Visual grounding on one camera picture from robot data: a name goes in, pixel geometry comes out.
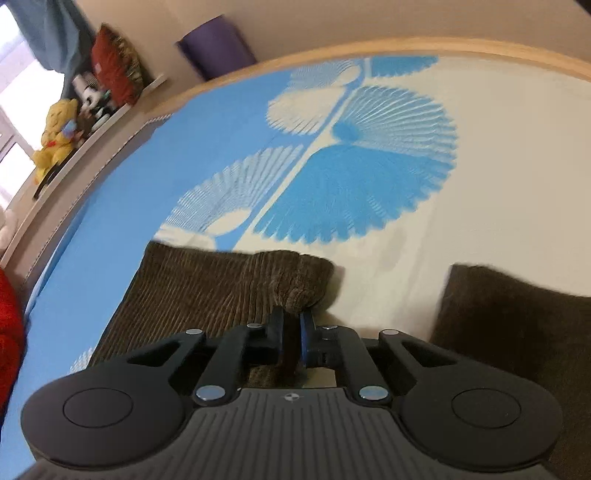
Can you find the black and white plush toy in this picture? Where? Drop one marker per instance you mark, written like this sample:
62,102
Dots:
92,94

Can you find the red blanket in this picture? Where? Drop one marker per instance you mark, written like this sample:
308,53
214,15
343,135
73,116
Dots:
9,341

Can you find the red cushion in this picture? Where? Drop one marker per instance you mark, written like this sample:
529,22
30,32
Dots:
115,69

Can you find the white fluffy cloth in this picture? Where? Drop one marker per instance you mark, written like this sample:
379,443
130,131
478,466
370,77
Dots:
7,228

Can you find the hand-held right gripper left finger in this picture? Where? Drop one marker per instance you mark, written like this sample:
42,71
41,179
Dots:
279,339

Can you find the blue and white printed bedsheet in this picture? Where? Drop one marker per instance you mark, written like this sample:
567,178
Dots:
397,249

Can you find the blue curtain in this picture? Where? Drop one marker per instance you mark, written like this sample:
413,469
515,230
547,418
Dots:
60,32

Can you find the purple box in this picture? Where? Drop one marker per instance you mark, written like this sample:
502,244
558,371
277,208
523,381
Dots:
217,46

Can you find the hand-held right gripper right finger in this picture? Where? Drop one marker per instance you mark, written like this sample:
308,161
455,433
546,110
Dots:
305,340

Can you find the yellow plush toy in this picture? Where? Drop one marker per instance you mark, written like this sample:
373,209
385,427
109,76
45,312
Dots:
57,134

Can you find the white headboard shelf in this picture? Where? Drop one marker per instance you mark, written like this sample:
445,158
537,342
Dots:
69,175

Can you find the wooden bed frame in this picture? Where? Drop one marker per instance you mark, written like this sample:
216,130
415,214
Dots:
415,46

